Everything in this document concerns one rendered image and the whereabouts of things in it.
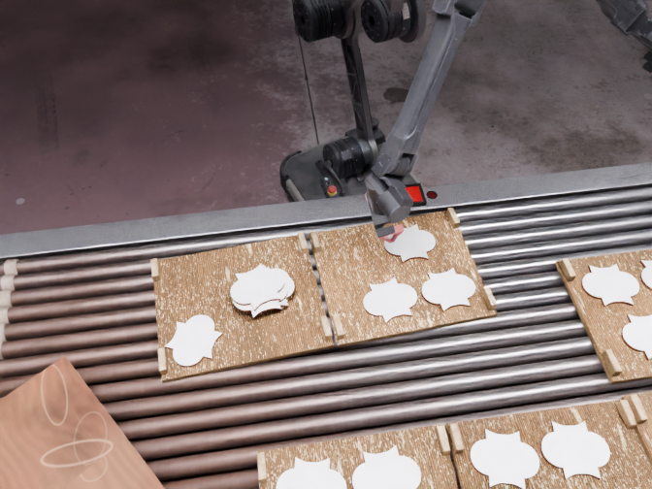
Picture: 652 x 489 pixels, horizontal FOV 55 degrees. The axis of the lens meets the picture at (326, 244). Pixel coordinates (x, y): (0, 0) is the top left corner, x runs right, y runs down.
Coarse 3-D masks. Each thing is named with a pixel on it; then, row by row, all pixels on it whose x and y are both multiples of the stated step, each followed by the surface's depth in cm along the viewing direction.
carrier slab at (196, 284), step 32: (192, 256) 165; (224, 256) 165; (256, 256) 165; (288, 256) 165; (160, 288) 158; (192, 288) 158; (224, 288) 158; (160, 320) 153; (224, 320) 153; (256, 320) 153; (288, 320) 153; (224, 352) 147; (256, 352) 147; (288, 352) 148
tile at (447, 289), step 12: (432, 276) 160; (444, 276) 160; (456, 276) 160; (432, 288) 158; (444, 288) 158; (456, 288) 158; (468, 288) 158; (432, 300) 156; (444, 300) 156; (456, 300) 156
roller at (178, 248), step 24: (624, 192) 182; (648, 192) 182; (408, 216) 176; (480, 216) 177; (504, 216) 178; (192, 240) 171; (216, 240) 170; (240, 240) 170; (264, 240) 171; (0, 264) 165; (24, 264) 165; (48, 264) 165; (72, 264) 166; (96, 264) 167
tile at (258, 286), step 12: (240, 276) 155; (252, 276) 155; (264, 276) 155; (276, 276) 155; (240, 288) 153; (252, 288) 153; (264, 288) 153; (276, 288) 153; (240, 300) 151; (252, 300) 151; (264, 300) 151; (276, 300) 152
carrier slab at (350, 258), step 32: (448, 224) 172; (320, 256) 165; (352, 256) 165; (384, 256) 165; (448, 256) 165; (352, 288) 159; (416, 288) 159; (480, 288) 159; (352, 320) 153; (416, 320) 153; (448, 320) 153
